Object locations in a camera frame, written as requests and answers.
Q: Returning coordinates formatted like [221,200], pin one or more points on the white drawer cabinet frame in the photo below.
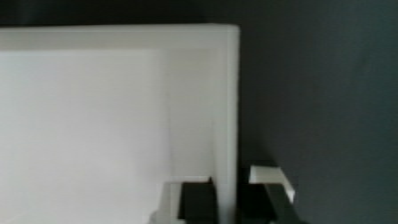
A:
[117,121]

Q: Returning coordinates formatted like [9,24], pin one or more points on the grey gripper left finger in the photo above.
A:
[197,210]

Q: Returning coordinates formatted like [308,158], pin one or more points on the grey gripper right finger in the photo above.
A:
[265,197]

